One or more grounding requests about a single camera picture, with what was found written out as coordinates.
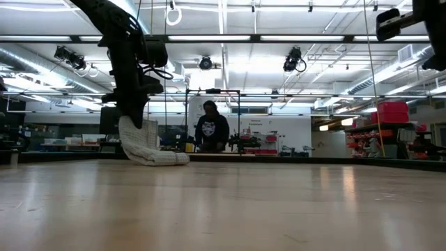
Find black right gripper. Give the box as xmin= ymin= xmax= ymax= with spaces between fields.
xmin=413 ymin=0 xmax=446 ymax=73

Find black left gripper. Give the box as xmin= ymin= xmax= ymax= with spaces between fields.
xmin=101 ymin=45 xmax=151 ymax=129

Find grey waffle microfiber towel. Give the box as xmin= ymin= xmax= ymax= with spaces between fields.
xmin=118 ymin=115 xmax=191 ymax=167

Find black monitor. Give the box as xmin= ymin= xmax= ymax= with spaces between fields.
xmin=99 ymin=106 xmax=121 ymax=135

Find person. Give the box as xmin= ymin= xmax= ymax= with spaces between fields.
xmin=194 ymin=100 xmax=231 ymax=153

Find black ceiling mounted device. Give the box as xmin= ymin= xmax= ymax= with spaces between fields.
xmin=54 ymin=45 xmax=87 ymax=71
xmin=282 ymin=46 xmax=307 ymax=73

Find red storage bins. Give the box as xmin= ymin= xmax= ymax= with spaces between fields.
xmin=370 ymin=101 xmax=410 ymax=124

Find black storage shelf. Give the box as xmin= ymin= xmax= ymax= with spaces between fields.
xmin=344 ymin=121 xmax=433 ymax=160

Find black overhead light bar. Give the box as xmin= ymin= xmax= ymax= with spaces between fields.
xmin=0 ymin=33 xmax=446 ymax=45

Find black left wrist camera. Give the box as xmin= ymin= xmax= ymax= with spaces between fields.
xmin=141 ymin=75 xmax=164 ymax=95

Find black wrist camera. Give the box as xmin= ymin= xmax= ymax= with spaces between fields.
xmin=375 ymin=7 xmax=424 ymax=42
xmin=141 ymin=75 xmax=164 ymax=95

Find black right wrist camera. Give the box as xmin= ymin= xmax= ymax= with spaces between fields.
xmin=375 ymin=7 xmax=424 ymax=42

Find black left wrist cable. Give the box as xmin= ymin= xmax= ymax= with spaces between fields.
xmin=141 ymin=63 xmax=174 ymax=81

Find yellow hanging cord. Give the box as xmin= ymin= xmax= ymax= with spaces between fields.
xmin=362 ymin=0 xmax=387 ymax=158

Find white hanging cable ring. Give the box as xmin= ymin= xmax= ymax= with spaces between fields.
xmin=165 ymin=6 xmax=183 ymax=27

